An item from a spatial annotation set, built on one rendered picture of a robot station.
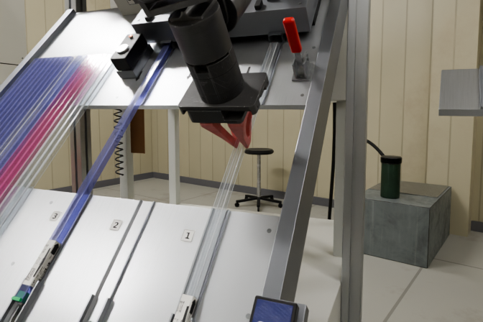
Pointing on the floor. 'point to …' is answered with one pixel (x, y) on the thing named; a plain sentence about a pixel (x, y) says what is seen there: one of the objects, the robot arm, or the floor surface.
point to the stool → (259, 180)
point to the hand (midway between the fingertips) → (241, 141)
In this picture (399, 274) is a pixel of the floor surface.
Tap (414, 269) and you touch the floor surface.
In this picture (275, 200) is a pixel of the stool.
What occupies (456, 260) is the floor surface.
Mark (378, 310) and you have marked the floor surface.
